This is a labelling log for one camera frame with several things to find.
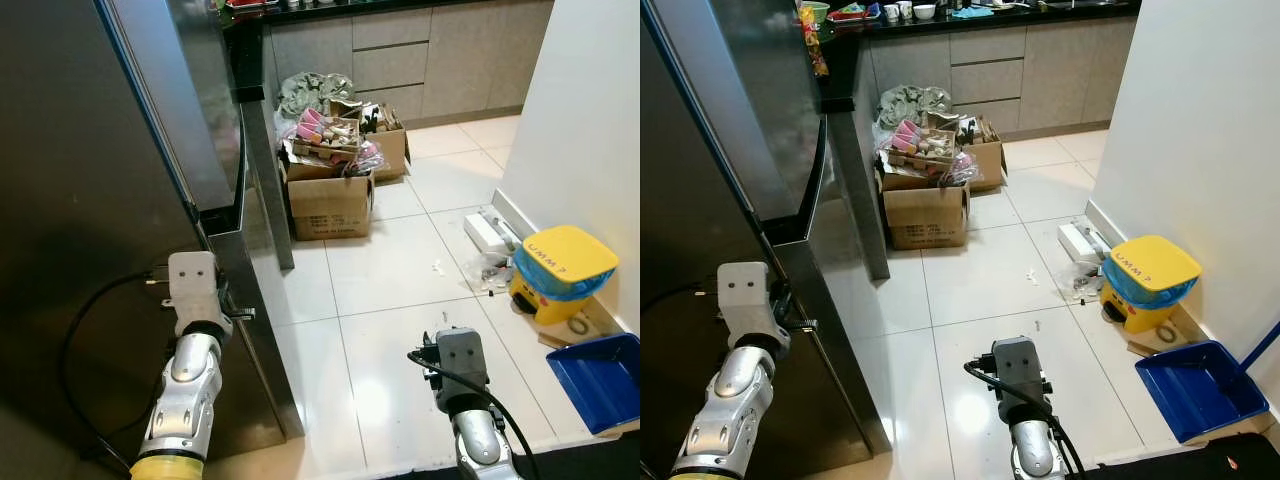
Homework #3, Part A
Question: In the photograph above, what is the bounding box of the clear plastic bag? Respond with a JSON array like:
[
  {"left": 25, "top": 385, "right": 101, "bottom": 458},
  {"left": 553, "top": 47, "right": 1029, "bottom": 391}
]
[
  {"left": 478, "top": 252, "right": 517, "bottom": 293},
  {"left": 1068, "top": 262, "right": 1107, "bottom": 303}
]

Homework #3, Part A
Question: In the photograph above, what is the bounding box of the white flat box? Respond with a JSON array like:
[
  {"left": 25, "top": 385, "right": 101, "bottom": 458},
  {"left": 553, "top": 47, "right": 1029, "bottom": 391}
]
[
  {"left": 1057, "top": 220, "right": 1111, "bottom": 266},
  {"left": 463, "top": 208, "right": 521, "bottom": 256}
]

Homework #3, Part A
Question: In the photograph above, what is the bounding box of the flat cardboard sheet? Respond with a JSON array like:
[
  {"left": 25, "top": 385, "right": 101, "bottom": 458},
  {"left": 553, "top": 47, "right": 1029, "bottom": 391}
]
[
  {"left": 535, "top": 295, "right": 626, "bottom": 351},
  {"left": 1125, "top": 305, "right": 1211, "bottom": 358}
]

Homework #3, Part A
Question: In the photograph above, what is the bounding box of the blue bin liner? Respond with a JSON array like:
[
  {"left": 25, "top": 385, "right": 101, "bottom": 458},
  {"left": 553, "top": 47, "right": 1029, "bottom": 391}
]
[
  {"left": 1100, "top": 255, "right": 1201, "bottom": 309},
  {"left": 512, "top": 245, "right": 616, "bottom": 301}
]

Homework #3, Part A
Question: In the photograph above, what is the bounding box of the large cardboard box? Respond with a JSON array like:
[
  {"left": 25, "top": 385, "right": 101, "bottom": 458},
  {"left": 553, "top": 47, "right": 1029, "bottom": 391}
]
[
  {"left": 285, "top": 165, "right": 376, "bottom": 241},
  {"left": 880, "top": 175, "right": 971, "bottom": 251}
]

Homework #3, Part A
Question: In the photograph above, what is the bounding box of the yellow trash bin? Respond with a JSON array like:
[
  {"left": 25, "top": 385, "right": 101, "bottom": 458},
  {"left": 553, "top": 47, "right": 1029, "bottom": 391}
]
[
  {"left": 508, "top": 225, "right": 621, "bottom": 326},
  {"left": 1098, "top": 235, "right": 1204, "bottom": 336}
]

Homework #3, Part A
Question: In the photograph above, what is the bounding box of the blue dustpan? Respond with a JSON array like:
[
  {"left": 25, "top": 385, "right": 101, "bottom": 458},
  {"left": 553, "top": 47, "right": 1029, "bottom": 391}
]
[
  {"left": 545, "top": 332, "right": 641, "bottom": 436},
  {"left": 1135, "top": 320, "right": 1280, "bottom": 444}
]

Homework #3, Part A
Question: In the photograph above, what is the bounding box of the cardboard tray with pink items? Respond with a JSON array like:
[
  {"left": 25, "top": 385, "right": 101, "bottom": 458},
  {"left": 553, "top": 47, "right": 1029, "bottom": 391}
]
[
  {"left": 285, "top": 108, "right": 369, "bottom": 171},
  {"left": 880, "top": 118, "right": 963, "bottom": 183}
]

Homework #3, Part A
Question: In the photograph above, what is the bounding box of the small cardboard box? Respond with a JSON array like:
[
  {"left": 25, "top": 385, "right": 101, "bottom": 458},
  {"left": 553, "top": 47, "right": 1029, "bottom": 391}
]
[
  {"left": 365, "top": 120, "right": 411, "bottom": 183},
  {"left": 962, "top": 130, "right": 1008, "bottom": 193}
]

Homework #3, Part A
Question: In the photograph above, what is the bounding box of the black floor mat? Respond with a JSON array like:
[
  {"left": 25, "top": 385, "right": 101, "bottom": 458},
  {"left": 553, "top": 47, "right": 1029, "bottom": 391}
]
[{"left": 1065, "top": 428, "right": 1280, "bottom": 480}]

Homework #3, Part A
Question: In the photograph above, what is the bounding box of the grey-green crumpled bag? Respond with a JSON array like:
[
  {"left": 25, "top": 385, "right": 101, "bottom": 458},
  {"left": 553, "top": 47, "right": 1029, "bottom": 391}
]
[
  {"left": 278, "top": 72, "right": 356, "bottom": 121},
  {"left": 878, "top": 85, "right": 953, "bottom": 131}
]

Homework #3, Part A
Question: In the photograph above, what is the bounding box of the colourful snack packet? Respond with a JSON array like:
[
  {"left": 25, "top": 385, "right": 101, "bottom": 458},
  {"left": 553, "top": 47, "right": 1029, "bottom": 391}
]
[{"left": 800, "top": 24, "right": 832, "bottom": 78}]

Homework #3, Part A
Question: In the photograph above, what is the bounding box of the grey kitchen cabinet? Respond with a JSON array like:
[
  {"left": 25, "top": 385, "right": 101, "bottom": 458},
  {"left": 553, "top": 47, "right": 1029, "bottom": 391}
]
[
  {"left": 862, "top": 15, "right": 1141, "bottom": 141},
  {"left": 262, "top": 0, "right": 556, "bottom": 129}
]

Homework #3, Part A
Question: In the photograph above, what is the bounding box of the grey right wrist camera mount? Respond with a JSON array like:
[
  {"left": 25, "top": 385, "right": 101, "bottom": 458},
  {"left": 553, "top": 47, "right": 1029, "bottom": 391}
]
[
  {"left": 990, "top": 338, "right": 1049, "bottom": 421},
  {"left": 432, "top": 327, "right": 491, "bottom": 413}
]

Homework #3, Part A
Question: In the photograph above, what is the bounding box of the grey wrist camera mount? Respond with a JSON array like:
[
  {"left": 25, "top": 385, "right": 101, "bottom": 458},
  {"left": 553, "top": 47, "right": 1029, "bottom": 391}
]
[
  {"left": 432, "top": 327, "right": 491, "bottom": 413},
  {"left": 990, "top": 338, "right": 1049, "bottom": 421},
  {"left": 717, "top": 262, "right": 777, "bottom": 337},
  {"left": 166, "top": 252, "right": 225, "bottom": 326}
]

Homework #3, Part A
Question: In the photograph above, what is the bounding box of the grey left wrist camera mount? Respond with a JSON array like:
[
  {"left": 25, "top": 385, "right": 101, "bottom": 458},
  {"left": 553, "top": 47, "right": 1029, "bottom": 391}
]
[
  {"left": 166, "top": 252, "right": 225, "bottom": 326},
  {"left": 717, "top": 262, "right": 777, "bottom": 337}
]

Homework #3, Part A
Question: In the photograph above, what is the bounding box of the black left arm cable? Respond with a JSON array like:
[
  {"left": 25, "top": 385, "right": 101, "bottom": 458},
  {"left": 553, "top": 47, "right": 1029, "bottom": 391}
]
[
  {"left": 58, "top": 270, "right": 171, "bottom": 473},
  {"left": 640, "top": 284, "right": 721, "bottom": 313}
]

